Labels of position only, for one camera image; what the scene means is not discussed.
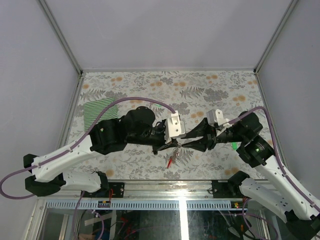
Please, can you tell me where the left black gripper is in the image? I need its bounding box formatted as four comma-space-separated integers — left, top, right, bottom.
128, 118, 180, 155

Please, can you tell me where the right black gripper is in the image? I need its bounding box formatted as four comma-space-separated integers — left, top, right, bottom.
181, 117, 246, 152

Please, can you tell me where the grey red key ring holder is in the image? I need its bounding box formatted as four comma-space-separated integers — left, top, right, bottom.
167, 145, 181, 169

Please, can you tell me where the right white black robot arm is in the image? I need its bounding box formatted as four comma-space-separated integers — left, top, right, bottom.
182, 110, 320, 240

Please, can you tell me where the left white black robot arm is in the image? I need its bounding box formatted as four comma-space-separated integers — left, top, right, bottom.
23, 106, 186, 198

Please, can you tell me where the green striped cloth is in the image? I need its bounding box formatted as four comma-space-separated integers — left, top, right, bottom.
83, 97, 119, 131

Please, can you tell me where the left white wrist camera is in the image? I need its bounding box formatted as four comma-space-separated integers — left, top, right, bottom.
165, 111, 186, 143

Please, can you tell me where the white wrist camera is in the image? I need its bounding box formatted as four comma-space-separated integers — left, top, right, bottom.
206, 109, 232, 131
165, 111, 186, 143

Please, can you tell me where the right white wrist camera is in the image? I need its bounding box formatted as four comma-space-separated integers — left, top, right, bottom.
206, 109, 232, 131

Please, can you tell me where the aluminium front rail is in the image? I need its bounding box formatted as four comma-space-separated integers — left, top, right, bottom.
35, 180, 244, 211

